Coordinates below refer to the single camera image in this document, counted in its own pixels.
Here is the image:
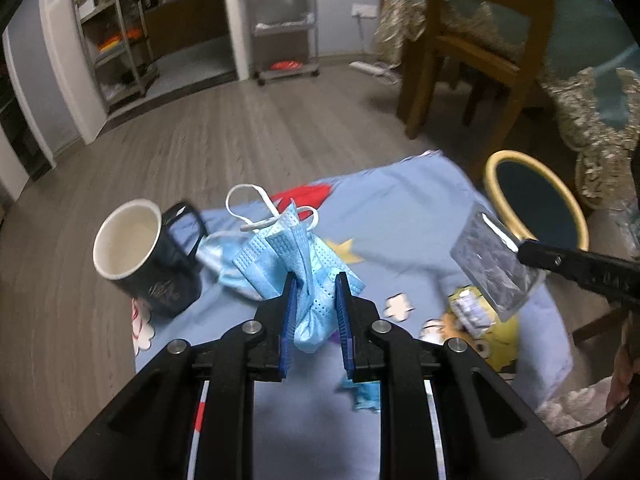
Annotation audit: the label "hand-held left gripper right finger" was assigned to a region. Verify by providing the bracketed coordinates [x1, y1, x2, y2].
[334, 271, 583, 480]

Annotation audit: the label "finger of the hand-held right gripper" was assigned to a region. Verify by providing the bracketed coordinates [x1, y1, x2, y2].
[517, 240, 640, 307]

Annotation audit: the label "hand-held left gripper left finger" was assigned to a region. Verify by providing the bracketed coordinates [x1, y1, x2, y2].
[52, 271, 300, 480]

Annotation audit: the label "blue face mask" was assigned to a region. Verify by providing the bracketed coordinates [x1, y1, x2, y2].
[196, 183, 321, 304]
[232, 200, 367, 357]

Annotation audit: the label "blue bin with yellow rim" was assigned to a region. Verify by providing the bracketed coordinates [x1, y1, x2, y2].
[484, 150, 590, 252]

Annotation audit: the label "silver foil packet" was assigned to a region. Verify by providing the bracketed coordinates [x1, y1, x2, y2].
[449, 203, 546, 322]

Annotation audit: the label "person's right hand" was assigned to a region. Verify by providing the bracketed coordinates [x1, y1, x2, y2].
[606, 320, 637, 412]

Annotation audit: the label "wooden chair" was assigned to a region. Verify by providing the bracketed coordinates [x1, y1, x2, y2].
[572, 305, 623, 347]
[397, 0, 557, 141]

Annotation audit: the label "blue printed blanket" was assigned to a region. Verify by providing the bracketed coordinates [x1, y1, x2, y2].
[131, 149, 574, 480]

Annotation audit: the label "black mug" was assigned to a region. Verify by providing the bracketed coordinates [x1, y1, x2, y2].
[92, 199, 209, 319]

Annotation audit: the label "teal tablecloth with lace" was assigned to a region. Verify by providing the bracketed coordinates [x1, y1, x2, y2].
[375, 0, 640, 212]

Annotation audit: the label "white power strip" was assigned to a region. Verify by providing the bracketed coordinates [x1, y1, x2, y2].
[349, 60, 402, 82]

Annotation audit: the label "grey trolley cart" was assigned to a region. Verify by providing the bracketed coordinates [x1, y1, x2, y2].
[245, 0, 321, 86]

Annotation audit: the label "wooden kitchen cabinet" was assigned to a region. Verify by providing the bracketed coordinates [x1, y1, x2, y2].
[142, 0, 232, 61]

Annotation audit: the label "metal shelving rack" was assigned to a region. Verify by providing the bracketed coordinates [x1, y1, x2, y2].
[72, 0, 160, 109]

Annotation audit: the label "orange items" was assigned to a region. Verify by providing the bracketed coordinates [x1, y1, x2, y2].
[96, 29, 142, 52]

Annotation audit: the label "black cable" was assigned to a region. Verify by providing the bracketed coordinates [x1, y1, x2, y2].
[550, 404, 622, 437]

